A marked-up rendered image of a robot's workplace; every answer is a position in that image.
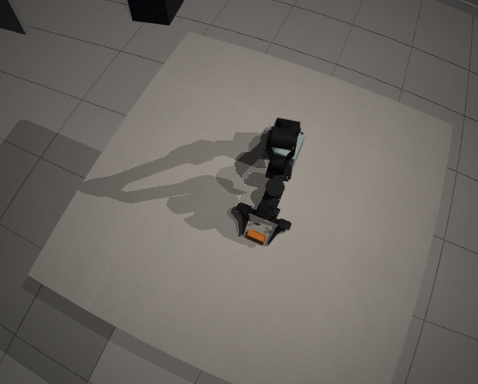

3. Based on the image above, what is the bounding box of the orange block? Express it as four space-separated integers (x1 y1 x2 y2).
247 229 266 245

